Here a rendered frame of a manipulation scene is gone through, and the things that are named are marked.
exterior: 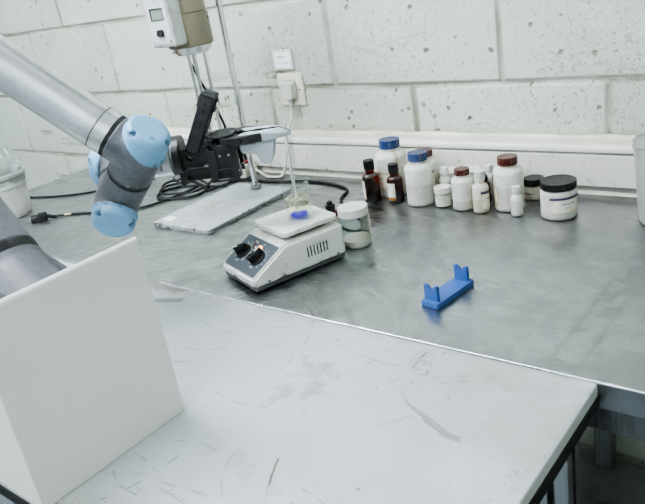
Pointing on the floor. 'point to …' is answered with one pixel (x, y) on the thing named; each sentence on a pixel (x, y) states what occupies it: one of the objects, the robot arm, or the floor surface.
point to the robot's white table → (341, 419)
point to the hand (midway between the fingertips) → (282, 128)
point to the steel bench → (560, 279)
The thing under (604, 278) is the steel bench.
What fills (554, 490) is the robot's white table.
